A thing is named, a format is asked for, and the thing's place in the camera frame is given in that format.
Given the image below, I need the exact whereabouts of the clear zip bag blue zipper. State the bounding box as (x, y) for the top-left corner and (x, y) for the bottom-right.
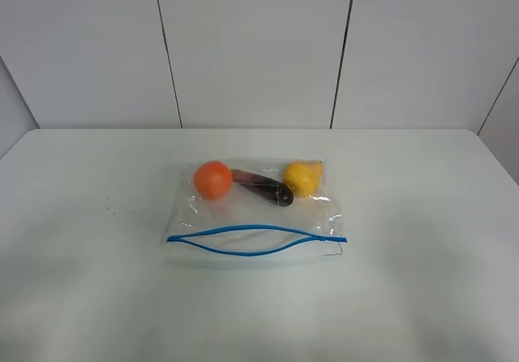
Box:
(163, 158), (348, 258)

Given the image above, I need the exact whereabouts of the dark purple eggplant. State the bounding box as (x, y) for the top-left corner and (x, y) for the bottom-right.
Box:
(231, 169), (294, 207)

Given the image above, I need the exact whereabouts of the yellow lemon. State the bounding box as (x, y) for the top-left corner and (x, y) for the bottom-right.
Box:
(283, 162), (319, 197)

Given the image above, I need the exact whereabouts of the orange round fruit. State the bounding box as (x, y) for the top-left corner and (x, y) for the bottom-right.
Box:
(193, 161), (233, 200)

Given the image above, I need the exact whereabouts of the yellow pear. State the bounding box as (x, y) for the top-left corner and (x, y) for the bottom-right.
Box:
(303, 160), (324, 184)

